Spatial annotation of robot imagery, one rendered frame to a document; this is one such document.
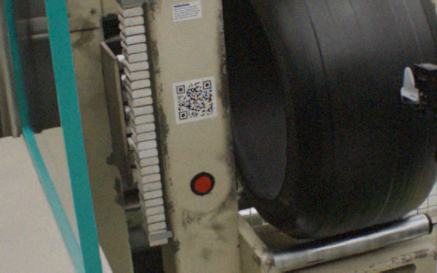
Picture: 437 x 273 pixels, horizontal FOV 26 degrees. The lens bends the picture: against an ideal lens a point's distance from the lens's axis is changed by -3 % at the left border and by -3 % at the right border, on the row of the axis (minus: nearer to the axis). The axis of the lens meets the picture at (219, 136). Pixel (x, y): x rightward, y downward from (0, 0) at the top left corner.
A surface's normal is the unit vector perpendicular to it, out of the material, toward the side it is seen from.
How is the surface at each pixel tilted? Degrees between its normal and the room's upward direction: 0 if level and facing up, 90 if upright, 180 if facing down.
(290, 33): 62
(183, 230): 90
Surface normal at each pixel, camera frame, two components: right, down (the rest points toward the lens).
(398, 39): 0.23, -0.18
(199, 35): 0.31, 0.33
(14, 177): -0.07, -0.92
